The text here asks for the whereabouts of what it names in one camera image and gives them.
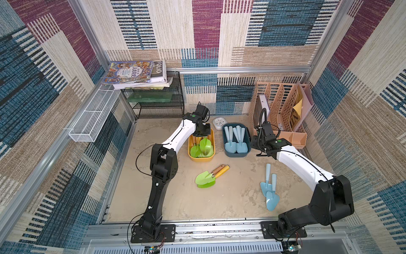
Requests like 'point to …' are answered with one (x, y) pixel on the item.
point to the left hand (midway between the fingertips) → (207, 132)
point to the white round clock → (218, 123)
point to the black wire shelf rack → (143, 110)
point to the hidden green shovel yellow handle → (213, 181)
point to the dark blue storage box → (247, 139)
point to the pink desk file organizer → (288, 104)
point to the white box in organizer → (261, 102)
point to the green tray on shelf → (149, 97)
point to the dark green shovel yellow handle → (205, 145)
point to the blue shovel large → (241, 147)
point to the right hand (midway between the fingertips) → (255, 139)
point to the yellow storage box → (212, 135)
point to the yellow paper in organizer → (298, 107)
